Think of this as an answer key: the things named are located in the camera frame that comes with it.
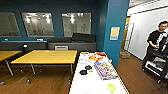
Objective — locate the long wooden table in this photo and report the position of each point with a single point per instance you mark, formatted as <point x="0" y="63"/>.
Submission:
<point x="6" y="55"/>
<point x="46" y="56"/>

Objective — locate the small yellow wall sign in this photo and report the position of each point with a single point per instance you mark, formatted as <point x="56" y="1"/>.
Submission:
<point x="114" y="33"/>

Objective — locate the dark grey sofa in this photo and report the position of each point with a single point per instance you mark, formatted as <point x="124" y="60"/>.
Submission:
<point x="71" y="45"/>

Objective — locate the red orange game box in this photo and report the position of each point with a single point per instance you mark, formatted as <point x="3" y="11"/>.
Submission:
<point x="97" y="57"/>

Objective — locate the brown cardboard box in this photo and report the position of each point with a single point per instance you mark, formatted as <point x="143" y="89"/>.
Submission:
<point x="125" y="55"/>

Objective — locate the black sofa cushion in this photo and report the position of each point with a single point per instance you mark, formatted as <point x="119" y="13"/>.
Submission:
<point x="83" y="36"/>

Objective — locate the person in black shirt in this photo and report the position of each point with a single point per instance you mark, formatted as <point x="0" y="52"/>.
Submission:
<point x="155" y="40"/>

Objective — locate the interior glass window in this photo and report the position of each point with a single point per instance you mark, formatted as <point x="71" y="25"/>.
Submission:
<point x="76" y="24"/>
<point x="8" y="24"/>
<point x="37" y="24"/>

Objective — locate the white sofa label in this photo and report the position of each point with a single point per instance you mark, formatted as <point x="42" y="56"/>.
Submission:
<point x="61" y="48"/>

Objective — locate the green bowl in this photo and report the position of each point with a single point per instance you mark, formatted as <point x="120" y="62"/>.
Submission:
<point x="111" y="88"/>

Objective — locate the white bowl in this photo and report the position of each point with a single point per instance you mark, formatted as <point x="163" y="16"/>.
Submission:
<point x="86" y="89"/>

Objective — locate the yellow air hockey table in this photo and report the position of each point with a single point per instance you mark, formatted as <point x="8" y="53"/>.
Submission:
<point x="96" y="81"/>

